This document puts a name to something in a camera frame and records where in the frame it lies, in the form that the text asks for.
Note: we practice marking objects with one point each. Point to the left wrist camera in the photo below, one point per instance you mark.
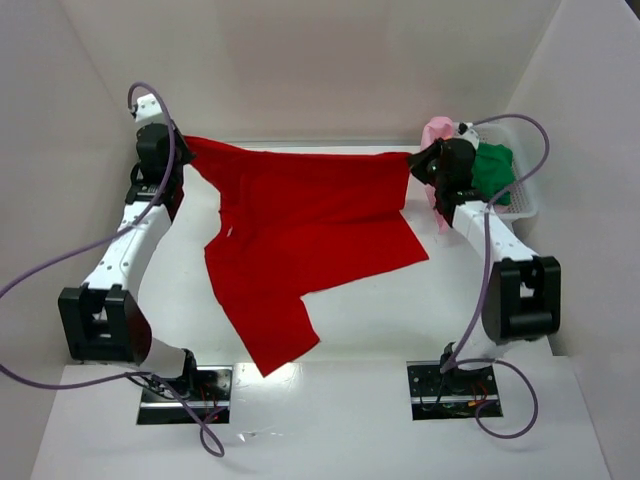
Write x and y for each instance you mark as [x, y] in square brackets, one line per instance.
[147, 110]

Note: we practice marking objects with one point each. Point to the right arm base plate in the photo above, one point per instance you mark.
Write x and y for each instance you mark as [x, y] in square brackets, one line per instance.
[451, 396]

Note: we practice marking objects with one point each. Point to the pink t-shirt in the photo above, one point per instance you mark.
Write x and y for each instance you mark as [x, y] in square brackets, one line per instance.
[437, 127]

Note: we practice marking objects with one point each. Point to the green t-shirt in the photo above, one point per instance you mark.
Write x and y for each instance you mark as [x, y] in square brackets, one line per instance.
[492, 170]

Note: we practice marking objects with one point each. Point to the white plastic basket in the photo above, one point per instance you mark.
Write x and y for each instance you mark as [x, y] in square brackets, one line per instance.
[524, 202]

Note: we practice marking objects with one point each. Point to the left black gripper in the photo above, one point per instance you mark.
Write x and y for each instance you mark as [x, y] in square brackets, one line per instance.
[175, 147]

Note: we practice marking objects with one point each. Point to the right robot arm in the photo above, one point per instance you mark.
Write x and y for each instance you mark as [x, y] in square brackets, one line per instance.
[520, 295]

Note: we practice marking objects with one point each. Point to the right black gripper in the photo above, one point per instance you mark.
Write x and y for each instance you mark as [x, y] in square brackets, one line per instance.
[426, 163]

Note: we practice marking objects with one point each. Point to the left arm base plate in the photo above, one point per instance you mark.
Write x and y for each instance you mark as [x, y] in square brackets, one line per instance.
[209, 398]

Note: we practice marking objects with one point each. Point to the red t-shirt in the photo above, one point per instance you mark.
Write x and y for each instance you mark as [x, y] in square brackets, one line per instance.
[296, 223]

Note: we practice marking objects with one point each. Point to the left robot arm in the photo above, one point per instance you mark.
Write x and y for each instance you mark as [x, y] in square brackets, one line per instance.
[102, 320]

